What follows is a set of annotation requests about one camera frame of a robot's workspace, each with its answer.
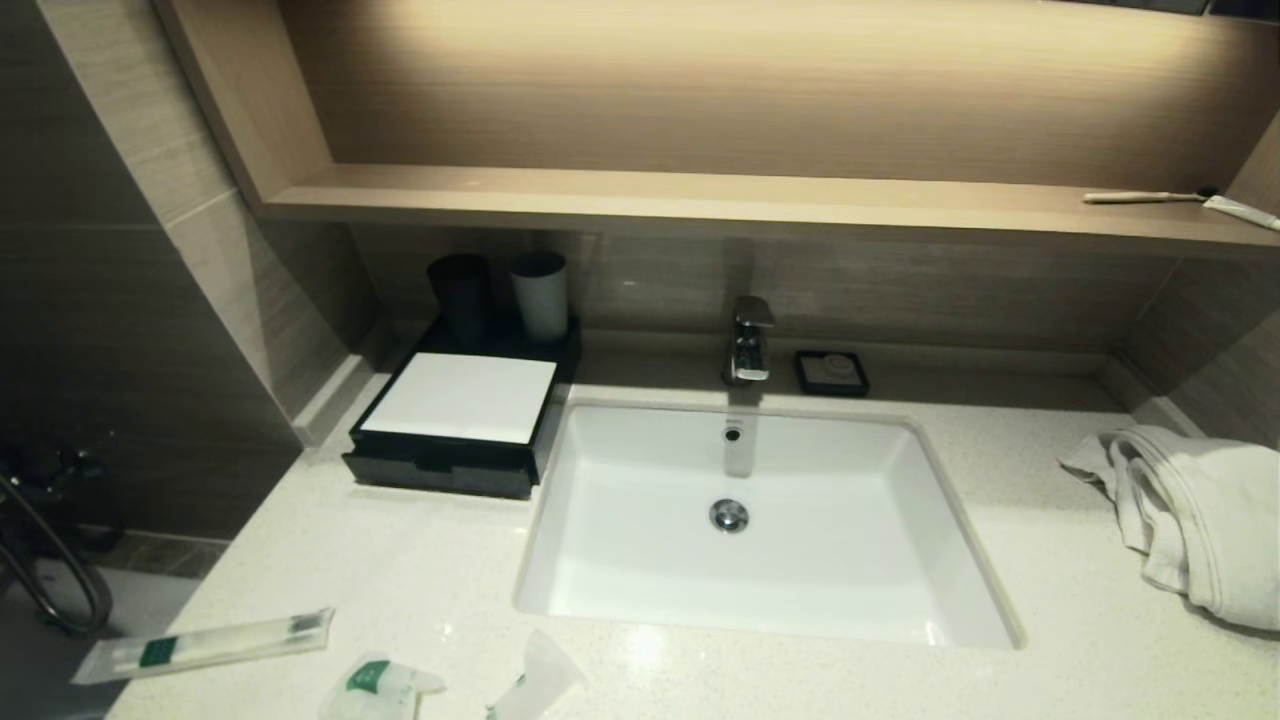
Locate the black drawer of box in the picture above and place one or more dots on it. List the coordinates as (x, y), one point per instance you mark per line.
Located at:
(440, 472)

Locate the translucent packet small green print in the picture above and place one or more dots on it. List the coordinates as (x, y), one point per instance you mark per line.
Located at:
(545, 670)

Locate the white packet green label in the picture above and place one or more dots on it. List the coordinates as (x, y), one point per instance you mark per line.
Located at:
(385, 690)

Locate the black box white lid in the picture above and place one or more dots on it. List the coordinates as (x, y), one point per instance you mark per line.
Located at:
(465, 395)

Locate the chrome faucet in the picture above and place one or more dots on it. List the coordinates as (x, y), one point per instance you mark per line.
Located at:
(748, 345)

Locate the white cup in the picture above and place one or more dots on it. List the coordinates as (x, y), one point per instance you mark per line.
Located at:
(541, 300)

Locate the black square soap dish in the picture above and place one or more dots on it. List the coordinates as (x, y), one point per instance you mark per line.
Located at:
(803, 375)

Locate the chrome sink drain stopper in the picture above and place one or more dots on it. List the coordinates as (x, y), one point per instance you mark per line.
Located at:
(729, 515)

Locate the black cup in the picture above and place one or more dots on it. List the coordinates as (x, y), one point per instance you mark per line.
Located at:
(460, 295)

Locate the round grey soap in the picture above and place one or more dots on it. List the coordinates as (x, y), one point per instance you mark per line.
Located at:
(832, 368)

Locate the white rectangular sink basin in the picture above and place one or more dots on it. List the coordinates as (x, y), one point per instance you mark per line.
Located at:
(850, 560)

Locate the long clear toothbrush packet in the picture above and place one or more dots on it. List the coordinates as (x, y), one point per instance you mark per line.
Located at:
(220, 643)

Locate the beige toothbrush black bristles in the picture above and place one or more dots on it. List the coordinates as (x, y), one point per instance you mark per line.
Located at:
(1140, 197)

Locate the white crumpled towel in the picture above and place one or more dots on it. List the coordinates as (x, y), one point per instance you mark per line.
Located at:
(1200, 520)

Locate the small white toothpaste tube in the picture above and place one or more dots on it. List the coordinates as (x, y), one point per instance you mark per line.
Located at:
(1245, 211)

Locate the light wooden wall shelf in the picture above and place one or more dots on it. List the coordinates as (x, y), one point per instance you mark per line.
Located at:
(700, 195)

